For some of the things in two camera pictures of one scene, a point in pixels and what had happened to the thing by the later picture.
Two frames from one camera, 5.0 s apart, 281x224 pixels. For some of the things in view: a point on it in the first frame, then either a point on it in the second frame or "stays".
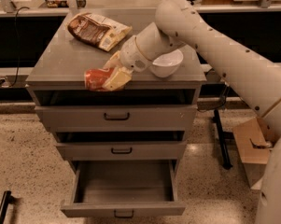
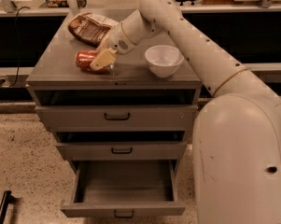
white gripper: (132, 56) → (119, 38)
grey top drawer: (116, 118) stays
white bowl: (166, 64) stays
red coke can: (95, 78) → (84, 59)
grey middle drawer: (120, 150) stays
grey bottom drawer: (119, 189) stays
